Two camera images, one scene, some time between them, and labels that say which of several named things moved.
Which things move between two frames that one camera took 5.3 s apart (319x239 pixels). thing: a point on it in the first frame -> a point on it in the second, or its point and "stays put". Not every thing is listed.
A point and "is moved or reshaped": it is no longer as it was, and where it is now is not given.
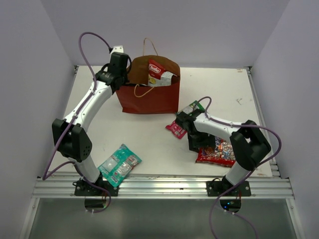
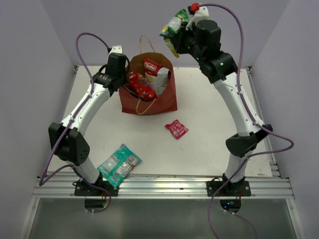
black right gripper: x=194 y=145 -> x=178 y=39
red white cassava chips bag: x=157 y=76 is moved or reshaped
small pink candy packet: x=176 y=129 stays put
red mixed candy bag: x=222 y=154 -> x=138 y=85
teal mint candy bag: x=116 y=169 stays put
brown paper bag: x=137 y=97 is moved or reshaped
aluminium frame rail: x=161 y=187 stays put
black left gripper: x=126 y=76 stays put
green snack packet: x=194 y=106 -> x=175 y=24
